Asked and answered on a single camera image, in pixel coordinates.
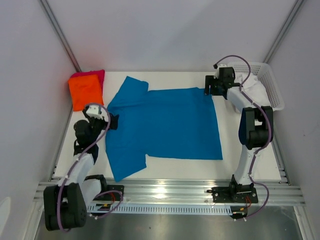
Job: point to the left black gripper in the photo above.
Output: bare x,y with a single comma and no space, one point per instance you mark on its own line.
113,121

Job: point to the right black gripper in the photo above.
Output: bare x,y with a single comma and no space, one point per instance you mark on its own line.
209,80

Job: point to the blue t shirt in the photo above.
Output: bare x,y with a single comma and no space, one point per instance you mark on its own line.
168,123

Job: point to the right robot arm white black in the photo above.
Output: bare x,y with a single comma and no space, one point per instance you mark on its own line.
255,130

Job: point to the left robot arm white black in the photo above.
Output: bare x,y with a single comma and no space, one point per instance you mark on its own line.
65,204

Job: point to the folded orange t shirt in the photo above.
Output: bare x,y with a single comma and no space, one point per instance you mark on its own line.
85,90

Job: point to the folded pink t shirt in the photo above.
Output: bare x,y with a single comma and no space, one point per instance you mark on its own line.
100,74

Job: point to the white plastic basket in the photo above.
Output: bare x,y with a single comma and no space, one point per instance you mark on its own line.
265,75

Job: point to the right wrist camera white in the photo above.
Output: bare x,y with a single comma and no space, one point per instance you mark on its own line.
218,69

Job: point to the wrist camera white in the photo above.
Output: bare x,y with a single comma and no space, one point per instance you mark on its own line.
218,69
93,111

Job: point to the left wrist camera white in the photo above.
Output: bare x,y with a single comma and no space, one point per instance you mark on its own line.
93,111

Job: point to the aluminium mounting rail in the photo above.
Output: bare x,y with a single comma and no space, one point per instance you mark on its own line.
194,192

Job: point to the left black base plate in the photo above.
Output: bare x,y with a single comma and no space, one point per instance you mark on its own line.
110,193

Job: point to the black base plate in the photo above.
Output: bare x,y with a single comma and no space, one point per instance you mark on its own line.
225,195
110,193

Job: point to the white slotted cable duct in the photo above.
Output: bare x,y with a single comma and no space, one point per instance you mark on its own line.
167,209

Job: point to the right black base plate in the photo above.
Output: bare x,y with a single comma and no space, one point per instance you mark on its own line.
225,195

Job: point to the right aluminium corner post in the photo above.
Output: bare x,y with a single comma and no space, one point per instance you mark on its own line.
284,30

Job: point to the aluminium corner post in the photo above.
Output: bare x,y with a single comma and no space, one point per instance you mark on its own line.
53,21
284,30

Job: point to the left aluminium corner post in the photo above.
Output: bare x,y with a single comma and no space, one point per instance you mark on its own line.
53,21

